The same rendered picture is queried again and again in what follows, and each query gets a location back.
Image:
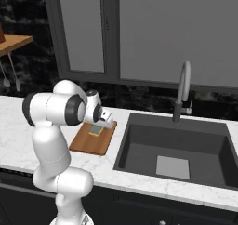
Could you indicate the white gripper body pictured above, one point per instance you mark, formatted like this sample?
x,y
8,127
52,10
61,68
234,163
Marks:
x,y
107,120

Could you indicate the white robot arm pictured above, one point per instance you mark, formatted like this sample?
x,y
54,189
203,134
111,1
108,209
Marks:
x,y
49,135

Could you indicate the green and yellow sponge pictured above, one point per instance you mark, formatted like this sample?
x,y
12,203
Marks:
x,y
95,130

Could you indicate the wooden cutting board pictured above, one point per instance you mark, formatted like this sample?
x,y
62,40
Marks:
x,y
90,141

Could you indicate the dark grey sink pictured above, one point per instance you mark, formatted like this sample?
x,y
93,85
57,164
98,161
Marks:
x,y
176,151

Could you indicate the grey tap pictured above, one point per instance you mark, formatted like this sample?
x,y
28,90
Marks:
x,y
182,92

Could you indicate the grey framed window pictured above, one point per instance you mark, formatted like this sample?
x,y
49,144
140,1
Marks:
x,y
145,33

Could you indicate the black base cupboards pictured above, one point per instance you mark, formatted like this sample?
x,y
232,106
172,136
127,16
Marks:
x,y
148,208

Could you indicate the hanging grey spatula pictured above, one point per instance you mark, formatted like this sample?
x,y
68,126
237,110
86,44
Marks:
x,y
15,75

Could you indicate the hanging grey spoon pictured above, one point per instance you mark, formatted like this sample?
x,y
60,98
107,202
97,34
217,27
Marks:
x,y
5,78

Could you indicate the wooden shelf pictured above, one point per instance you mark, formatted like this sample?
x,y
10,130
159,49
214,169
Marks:
x,y
12,43

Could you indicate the dark red jar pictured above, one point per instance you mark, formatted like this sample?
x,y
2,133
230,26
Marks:
x,y
1,33

